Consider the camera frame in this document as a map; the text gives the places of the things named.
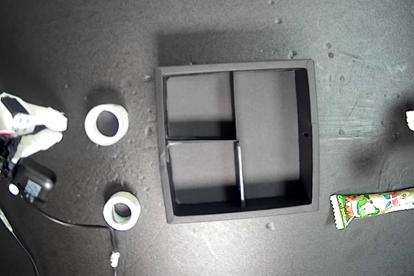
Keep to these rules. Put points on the large white tape roll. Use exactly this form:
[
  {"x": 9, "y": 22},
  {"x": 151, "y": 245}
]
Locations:
[{"x": 92, "y": 127}]

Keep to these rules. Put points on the green printed snack bar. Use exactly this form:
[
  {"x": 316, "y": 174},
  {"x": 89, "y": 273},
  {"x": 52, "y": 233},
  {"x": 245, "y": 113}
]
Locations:
[{"x": 365, "y": 206}]

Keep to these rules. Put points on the small white tape roll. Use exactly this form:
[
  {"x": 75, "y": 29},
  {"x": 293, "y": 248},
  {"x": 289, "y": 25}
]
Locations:
[{"x": 110, "y": 216}]

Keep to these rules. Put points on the black compartment tray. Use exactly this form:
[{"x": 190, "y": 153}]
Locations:
[{"x": 265, "y": 127}]

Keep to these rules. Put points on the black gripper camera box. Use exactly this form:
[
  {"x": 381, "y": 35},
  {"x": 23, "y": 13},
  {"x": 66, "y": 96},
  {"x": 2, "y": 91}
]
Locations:
[{"x": 35, "y": 185}]

